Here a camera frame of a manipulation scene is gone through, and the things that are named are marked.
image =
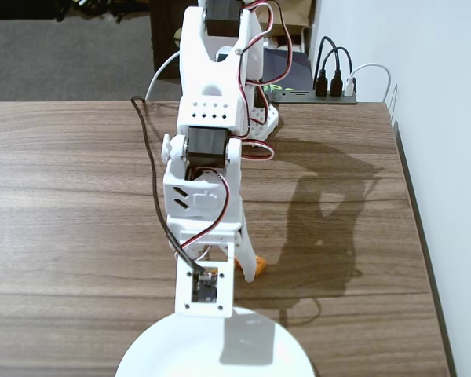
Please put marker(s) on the round red cream object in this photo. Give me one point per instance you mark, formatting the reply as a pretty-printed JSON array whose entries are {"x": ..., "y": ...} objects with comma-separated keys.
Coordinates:
[{"x": 177, "y": 36}]

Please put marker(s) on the orange lego block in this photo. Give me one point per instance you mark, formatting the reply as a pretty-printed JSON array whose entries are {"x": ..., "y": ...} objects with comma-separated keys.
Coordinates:
[{"x": 261, "y": 265}]

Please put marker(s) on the dark cabinet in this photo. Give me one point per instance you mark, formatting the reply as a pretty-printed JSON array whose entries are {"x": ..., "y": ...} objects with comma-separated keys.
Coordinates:
[{"x": 165, "y": 23}]

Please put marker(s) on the black power strip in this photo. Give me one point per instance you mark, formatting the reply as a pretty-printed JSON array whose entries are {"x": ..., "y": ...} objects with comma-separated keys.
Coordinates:
[{"x": 314, "y": 100}]

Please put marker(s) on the brown paper bag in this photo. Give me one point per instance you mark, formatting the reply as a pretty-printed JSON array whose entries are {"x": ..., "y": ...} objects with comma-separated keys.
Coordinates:
[{"x": 298, "y": 12}]

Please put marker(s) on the black furniture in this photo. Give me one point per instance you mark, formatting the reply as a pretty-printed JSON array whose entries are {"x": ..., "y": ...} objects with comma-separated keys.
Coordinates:
[{"x": 23, "y": 8}]

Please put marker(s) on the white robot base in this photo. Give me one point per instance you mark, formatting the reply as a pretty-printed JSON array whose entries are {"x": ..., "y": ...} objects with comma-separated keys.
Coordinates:
[{"x": 267, "y": 121}]

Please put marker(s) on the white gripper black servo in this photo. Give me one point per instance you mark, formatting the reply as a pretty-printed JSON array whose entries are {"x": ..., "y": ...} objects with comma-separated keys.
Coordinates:
[{"x": 250, "y": 262}]

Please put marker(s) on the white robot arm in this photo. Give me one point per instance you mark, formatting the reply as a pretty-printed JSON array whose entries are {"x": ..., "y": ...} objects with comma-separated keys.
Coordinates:
[{"x": 200, "y": 78}]

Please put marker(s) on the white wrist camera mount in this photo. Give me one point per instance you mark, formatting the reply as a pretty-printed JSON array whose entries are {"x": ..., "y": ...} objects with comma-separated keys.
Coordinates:
[{"x": 184, "y": 286}]

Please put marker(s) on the white round plate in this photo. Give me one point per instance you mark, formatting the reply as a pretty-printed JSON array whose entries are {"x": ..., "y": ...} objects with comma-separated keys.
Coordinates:
[{"x": 172, "y": 353}]

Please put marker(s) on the dark blue box green print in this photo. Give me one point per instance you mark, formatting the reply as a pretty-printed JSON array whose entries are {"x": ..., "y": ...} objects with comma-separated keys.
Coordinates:
[{"x": 298, "y": 70}]

